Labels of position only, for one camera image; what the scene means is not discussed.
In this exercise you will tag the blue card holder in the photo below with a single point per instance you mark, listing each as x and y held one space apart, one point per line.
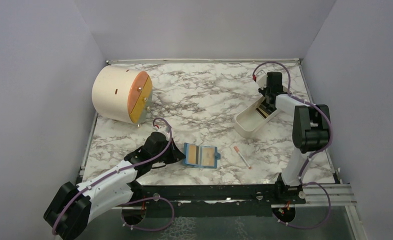
199 156

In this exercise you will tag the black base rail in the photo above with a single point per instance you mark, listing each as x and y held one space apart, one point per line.
212 201

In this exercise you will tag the cream cylinder orange lid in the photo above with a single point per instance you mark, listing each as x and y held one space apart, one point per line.
122 94

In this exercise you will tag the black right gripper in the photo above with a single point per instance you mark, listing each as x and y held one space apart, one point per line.
263 90

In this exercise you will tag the yellow credit card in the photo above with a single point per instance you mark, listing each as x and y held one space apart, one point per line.
193 152
208 156

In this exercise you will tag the cream oblong plastic tray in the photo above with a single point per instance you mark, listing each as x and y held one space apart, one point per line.
249 121

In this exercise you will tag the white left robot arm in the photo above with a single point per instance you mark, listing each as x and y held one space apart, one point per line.
74 206

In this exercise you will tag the orange capped white marker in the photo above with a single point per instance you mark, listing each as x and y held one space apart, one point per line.
242 157

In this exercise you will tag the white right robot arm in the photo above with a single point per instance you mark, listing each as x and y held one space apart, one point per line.
310 130

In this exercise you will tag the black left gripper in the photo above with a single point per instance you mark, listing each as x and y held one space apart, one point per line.
176 154

